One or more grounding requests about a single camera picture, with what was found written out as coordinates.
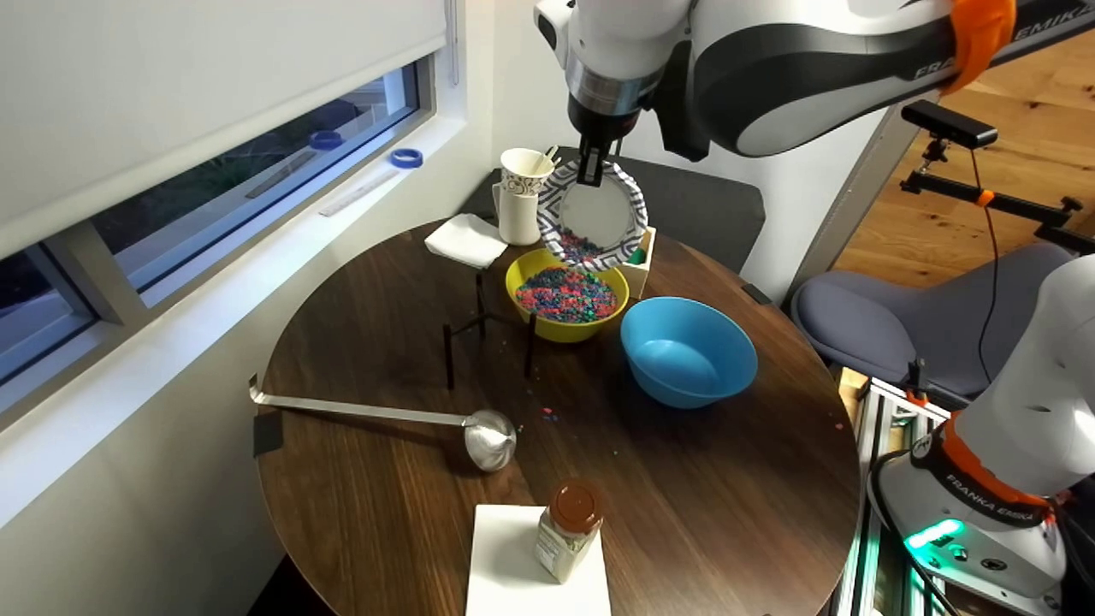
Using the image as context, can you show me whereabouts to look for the blue tape ring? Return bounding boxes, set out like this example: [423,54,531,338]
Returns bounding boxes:
[382,144,428,173]

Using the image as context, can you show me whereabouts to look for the black wire stand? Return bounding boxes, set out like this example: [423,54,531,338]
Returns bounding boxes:
[440,260,536,391]

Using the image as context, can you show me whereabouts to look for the black camera on stand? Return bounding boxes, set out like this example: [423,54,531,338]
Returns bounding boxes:
[898,95,1004,154]

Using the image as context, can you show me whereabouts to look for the white patterned paper plate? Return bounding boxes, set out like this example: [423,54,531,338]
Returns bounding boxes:
[534,154,655,272]

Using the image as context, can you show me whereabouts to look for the colourful candies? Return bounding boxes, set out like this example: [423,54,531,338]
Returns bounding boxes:
[515,267,626,326]

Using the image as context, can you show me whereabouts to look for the metal ladle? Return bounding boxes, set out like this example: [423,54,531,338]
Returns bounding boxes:
[246,381,524,476]

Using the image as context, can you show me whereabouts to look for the grey chair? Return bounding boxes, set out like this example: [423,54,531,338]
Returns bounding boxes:
[788,236,1081,402]

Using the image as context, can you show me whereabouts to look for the spice jar brown lid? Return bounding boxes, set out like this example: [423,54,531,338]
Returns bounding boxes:
[531,479,608,587]

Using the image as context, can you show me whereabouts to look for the black camera stand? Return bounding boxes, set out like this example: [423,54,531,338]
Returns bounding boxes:
[898,132,1095,260]

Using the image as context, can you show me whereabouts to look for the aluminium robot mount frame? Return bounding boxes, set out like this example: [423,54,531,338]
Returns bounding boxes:
[836,369,956,616]

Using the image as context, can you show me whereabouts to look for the white roller blind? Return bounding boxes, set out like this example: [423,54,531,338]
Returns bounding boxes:
[0,0,453,260]

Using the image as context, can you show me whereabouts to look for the white square napkin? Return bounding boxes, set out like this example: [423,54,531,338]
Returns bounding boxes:
[420,212,515,272]

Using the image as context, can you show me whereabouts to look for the white paper sheet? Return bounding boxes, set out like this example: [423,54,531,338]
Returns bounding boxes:
[463,498,616,616]

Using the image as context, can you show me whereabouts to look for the window with grey frame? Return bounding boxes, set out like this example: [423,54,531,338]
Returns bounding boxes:
[0,60,439,397]

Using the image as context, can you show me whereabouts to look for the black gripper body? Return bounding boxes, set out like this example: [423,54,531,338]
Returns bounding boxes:
[566,100,640,157]

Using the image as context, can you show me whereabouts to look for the thin black camera cable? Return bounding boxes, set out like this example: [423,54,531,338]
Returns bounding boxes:
[965,148,1008,385]

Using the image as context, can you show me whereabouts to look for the light wooden board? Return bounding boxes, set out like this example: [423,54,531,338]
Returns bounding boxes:
[836,367,874,430]

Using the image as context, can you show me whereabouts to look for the yellow bowl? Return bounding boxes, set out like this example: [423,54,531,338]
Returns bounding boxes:
[504,245,633,345]

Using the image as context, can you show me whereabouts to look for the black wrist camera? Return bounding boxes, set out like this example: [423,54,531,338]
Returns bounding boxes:
[646,69,713,163]

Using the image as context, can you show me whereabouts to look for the white mug with handle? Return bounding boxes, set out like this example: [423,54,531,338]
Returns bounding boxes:
[489,181,549,249]

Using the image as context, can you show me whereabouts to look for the blue bowl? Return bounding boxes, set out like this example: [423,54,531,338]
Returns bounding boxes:
[616,293,762,413]

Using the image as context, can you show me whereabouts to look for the black couch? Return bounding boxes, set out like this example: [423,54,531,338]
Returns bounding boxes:
[456,151,765,276]

